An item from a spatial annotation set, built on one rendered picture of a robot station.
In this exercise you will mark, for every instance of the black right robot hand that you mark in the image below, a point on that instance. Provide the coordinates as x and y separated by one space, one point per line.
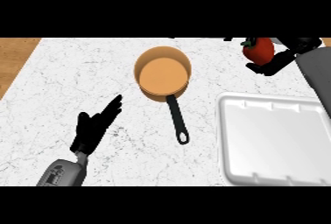
280 59

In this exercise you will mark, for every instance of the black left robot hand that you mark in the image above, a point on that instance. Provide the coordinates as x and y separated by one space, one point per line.
91 129

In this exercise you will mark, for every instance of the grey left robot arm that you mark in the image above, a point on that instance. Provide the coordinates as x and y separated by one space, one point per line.
63 172

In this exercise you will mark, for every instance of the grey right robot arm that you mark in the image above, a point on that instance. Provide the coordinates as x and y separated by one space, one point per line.
317 73

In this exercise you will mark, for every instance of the white plastic tray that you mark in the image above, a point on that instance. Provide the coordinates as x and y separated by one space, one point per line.
274 137

